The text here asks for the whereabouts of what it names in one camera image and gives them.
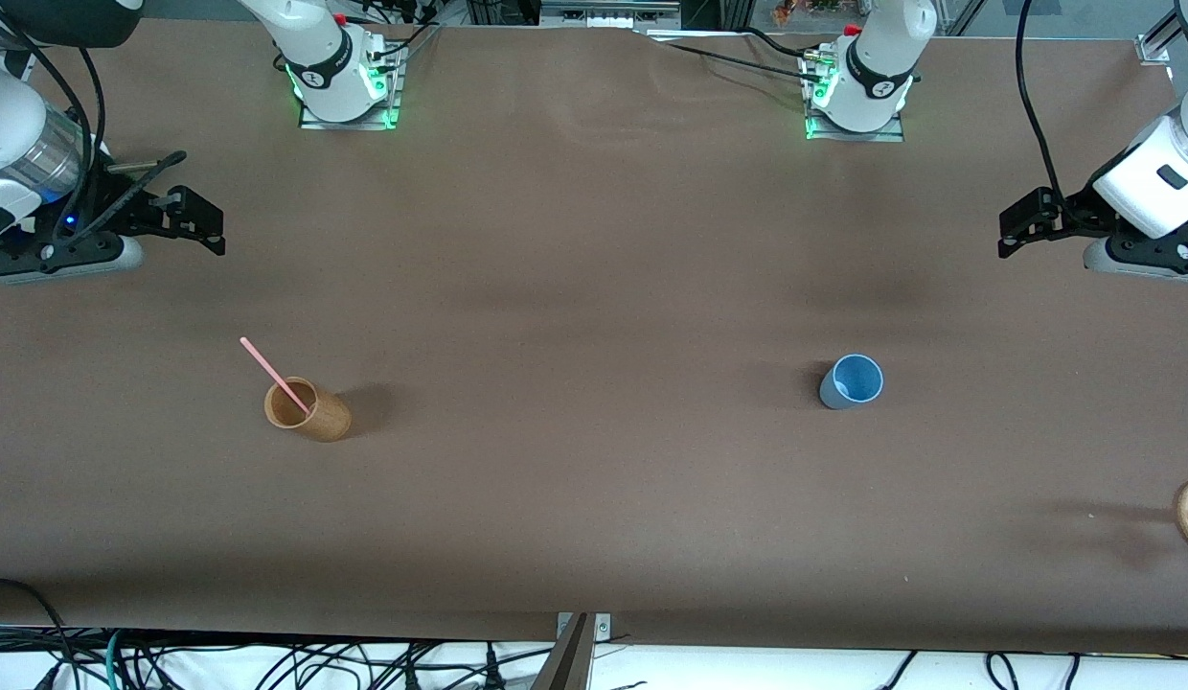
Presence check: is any pink chopstick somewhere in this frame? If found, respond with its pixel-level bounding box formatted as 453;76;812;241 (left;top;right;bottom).
239;336;311;415

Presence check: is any blue cup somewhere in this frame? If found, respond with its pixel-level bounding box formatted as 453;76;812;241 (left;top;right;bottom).
819;354;884;411

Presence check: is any brown wooden cup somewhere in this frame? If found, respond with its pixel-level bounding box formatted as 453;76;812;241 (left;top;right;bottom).
263;377;353;444

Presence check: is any grey electronics box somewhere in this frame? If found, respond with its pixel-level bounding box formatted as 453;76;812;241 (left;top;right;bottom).
537;0;683;30

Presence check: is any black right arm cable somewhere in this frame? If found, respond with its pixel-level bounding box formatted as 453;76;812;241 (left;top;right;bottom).
0;0;189;242

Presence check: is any aluminium frame corner bracket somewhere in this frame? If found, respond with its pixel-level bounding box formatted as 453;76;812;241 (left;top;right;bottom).
1134;8;1187;66

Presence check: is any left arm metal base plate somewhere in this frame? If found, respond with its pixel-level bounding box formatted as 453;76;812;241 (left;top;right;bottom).
803;48;907;144

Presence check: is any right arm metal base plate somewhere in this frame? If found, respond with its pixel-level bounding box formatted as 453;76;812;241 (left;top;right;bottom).
298;43;404;131

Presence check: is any short black table cable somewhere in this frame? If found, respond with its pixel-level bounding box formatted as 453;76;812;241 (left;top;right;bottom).
742;27;813;60

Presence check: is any long black table cable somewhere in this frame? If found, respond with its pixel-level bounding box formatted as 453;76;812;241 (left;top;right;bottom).
642;34;825;83

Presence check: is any thick black looping cable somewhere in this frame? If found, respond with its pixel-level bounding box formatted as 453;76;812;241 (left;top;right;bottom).
0;577;82;690

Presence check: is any metal table edge bracket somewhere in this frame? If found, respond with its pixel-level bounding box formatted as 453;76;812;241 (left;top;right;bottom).
556;612;613;641

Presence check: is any dark camera stand pole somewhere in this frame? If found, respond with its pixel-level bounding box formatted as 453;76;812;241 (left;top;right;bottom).
531;613;596;690

